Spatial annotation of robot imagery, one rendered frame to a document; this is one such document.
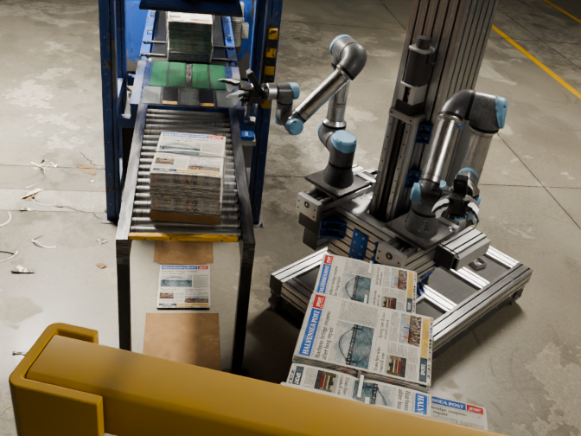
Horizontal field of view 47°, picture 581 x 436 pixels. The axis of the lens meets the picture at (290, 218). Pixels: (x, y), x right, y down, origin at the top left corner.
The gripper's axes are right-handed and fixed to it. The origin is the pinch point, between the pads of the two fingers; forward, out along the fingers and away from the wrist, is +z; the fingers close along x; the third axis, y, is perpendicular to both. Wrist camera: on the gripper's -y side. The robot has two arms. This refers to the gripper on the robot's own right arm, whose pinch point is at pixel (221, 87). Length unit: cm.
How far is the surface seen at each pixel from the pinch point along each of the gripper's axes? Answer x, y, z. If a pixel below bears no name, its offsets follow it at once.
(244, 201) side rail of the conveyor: -30, 40, -7
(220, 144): -16.2, 18.1, 2.3
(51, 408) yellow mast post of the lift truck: -210, -89, 70
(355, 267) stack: -87, 29, -36
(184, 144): -14.3, 18.7, 17.7
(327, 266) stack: -84, 30, -25
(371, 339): -144, -3, -11
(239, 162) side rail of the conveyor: 6.1, 44.9, -14.5
